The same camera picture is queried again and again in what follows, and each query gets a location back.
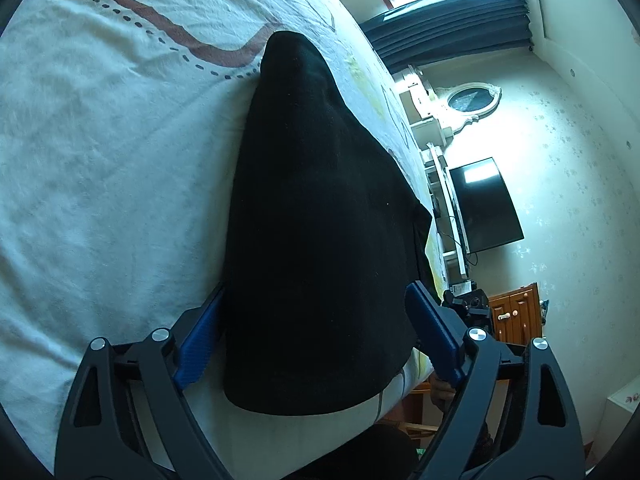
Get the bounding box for dark cloth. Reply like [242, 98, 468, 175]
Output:
[300, 422, 418, 480]

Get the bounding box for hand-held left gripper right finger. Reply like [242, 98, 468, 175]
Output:
[404, 281, 586, 480]

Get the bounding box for black flat screen television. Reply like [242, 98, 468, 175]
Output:
[448, 156, 526, 255]

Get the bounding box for dark blue curtain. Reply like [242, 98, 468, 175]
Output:
[361, 0, 533, 73]

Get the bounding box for wooden cabinet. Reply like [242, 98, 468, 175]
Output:
[487, 282, 546, 346]

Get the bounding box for white patterned bed blanket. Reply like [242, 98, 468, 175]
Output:
[0, 0, 446, 476]

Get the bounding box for black pants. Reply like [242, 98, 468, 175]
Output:
[221, 31, 433, 417]

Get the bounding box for white dresser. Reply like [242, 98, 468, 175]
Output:
[395, 65, 473, 286]

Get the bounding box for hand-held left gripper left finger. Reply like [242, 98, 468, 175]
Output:
[54, 282, 226, 480]

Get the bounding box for white box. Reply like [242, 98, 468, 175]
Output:
[606, 382, 640, 428]

